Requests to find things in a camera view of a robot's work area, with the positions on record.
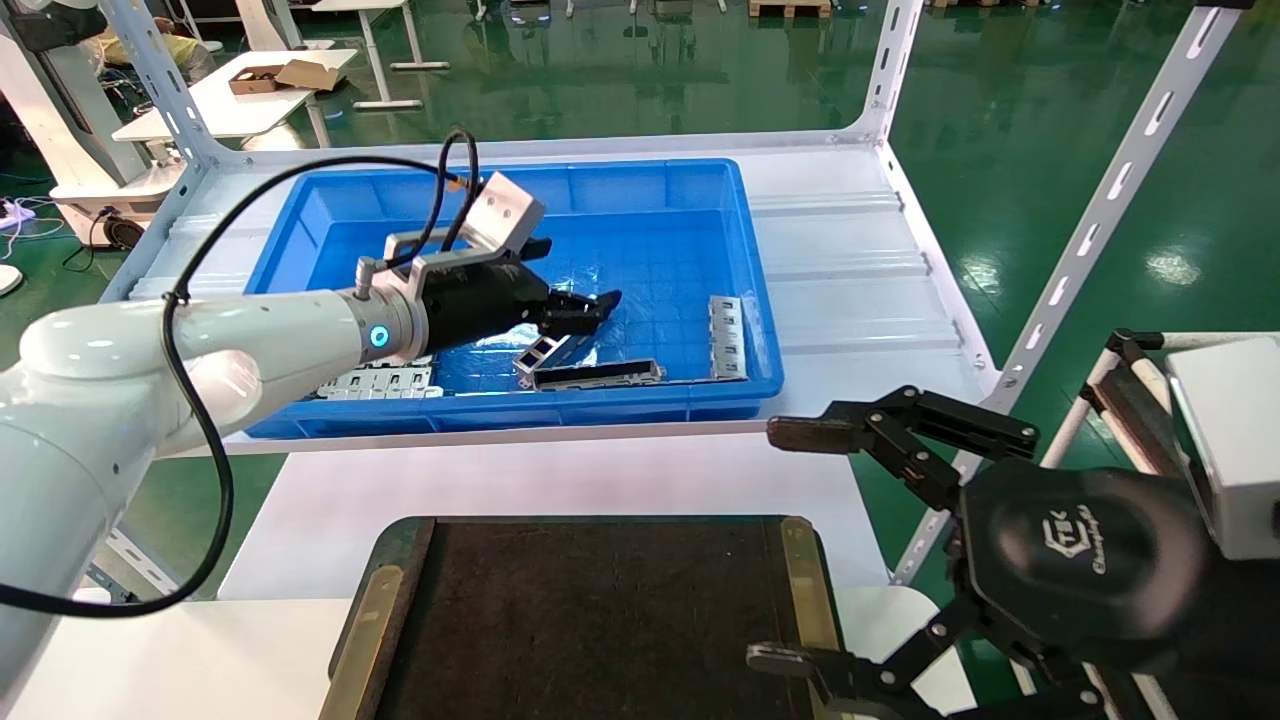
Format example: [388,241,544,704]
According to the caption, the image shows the blue plastic bin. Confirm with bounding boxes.
[243,158,786,441]

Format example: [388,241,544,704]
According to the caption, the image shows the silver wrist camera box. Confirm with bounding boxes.
[1165,335,1280,561]
[463,172,547,253]

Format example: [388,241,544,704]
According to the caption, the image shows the clear plastic bag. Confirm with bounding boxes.
[475,268,601,351]

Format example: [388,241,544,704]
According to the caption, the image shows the dark long metal part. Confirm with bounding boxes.
[530,360,664,391]

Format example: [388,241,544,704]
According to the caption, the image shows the white perforated metal shelf rack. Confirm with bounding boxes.
[95,0,1256,601]

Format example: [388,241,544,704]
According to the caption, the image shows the grey metal camera bracket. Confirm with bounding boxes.
[355,230,526,301]

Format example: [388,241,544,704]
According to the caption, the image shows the grey metal part with windows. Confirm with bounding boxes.
[512,335,591,377]

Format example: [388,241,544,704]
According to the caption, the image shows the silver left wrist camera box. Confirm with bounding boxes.
[463,172,547,253]

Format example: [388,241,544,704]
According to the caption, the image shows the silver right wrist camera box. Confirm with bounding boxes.
[1165,335,1280,561]

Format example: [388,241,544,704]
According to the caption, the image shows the white tube frame black pads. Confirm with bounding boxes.
[1040,328,1280,476]

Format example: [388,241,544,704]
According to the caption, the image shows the person in yellow shirt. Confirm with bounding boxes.
[100,17,216,83]

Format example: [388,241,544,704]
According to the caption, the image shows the white power strip with cables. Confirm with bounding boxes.
[0,198,66,241]

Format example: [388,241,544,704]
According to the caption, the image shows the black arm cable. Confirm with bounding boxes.
[0,130,481,613]

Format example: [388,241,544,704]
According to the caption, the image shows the white machine stand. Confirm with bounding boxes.
[0,0,186,229]

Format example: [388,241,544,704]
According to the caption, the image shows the brown cardboard box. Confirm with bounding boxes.
[228,60,348,96]

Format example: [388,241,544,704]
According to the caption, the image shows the white round-cornered table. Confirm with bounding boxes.
[112,50,359,143]

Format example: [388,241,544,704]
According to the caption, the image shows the white desk with legs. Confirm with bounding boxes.
[310,0,451,111]

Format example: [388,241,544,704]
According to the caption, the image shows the black flat container tray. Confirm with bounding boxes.
[320,515,851,720]

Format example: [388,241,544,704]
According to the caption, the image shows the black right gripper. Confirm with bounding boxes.
[745,385,1280,720]

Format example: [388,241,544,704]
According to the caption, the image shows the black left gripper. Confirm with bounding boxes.
[420,238,623,353]

